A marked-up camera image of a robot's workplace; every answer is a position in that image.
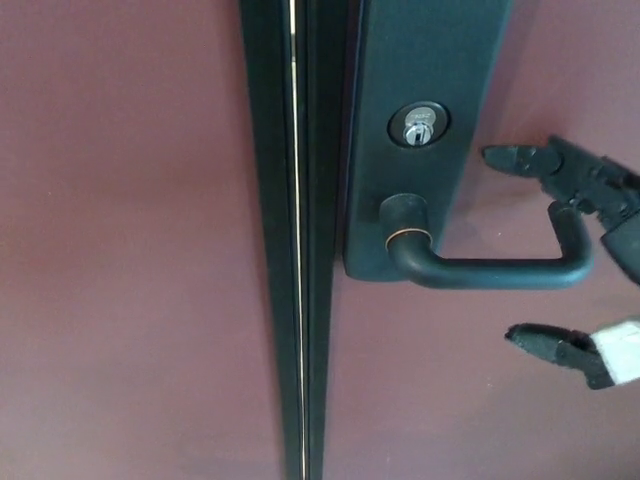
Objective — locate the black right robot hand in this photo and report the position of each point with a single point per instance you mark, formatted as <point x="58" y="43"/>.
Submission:
<point x="580" y="175"/>

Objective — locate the black door edge strip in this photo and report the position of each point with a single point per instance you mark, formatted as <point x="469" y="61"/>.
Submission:
<point x="272" y="200"/>
<point x="320" y="200"/>

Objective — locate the maroon door leaf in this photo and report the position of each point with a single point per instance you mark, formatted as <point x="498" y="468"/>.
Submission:
<point x="125" y="240"/>
<point x="425" y="390"/>

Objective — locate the silver lock cylinder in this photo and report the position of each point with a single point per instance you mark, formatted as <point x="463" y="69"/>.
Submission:
<point x="417" y="127"/>

